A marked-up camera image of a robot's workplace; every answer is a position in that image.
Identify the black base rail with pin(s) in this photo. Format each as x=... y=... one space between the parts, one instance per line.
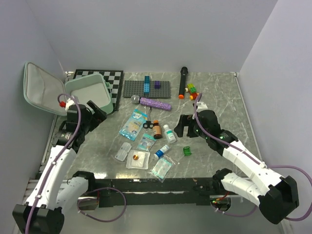
x=151 y=191

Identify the mint green medicine case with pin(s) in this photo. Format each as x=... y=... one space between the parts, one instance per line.
x=41 y=89

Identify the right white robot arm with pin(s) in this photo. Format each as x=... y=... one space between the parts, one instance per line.
x=276 y=196

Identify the blue wipes packet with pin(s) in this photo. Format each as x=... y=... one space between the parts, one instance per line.
x=134 y=124

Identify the black white chessboard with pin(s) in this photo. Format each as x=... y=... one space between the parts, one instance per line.
x=113 y=77

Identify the teal band-aid bag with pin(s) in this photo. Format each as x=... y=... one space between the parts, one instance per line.
x=162 y=167

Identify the clear plaster packet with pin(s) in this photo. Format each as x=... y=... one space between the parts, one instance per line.
x=123 y=152

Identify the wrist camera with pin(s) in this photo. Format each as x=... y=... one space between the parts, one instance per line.
x=200 y=106
x=67 y=104

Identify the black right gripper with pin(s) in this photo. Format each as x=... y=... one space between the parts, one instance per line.
x=183 y=120

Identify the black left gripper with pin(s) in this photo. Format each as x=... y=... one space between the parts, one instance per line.
x=100 y=115

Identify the purple building brick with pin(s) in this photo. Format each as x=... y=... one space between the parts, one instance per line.
x=157 y=84

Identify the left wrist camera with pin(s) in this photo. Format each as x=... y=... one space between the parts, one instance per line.
x=67 y=104

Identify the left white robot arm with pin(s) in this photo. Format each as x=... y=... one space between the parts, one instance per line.
x=43 y=211

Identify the purple glitter microphone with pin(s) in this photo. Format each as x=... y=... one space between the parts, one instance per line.
x=135 y=99

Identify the blue white bandage roll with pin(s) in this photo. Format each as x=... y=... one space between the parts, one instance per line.
x=161 y=152

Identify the white green-label bottle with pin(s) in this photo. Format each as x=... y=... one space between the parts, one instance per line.
x=169 y=134

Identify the small black scissors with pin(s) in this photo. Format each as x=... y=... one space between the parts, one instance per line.
x=148 y=124

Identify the blue-topped small bag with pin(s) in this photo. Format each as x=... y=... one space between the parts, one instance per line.
x=146 y=142

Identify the brown orange-cap medicine bottle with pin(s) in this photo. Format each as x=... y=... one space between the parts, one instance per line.
x=157 y=134

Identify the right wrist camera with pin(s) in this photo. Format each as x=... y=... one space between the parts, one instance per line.
x=200 y=106

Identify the blue brick stack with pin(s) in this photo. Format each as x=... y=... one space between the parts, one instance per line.
x=146 y=85

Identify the grey building baseplate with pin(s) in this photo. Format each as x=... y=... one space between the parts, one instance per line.
x=135 y=87

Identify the white gauze packet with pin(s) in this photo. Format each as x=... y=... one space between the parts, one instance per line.
x=141 y=163

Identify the colourful brick toy car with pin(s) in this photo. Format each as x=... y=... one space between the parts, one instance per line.
x=190 y=88

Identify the green plastic clip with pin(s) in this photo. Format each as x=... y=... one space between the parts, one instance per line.
x=187 y=151

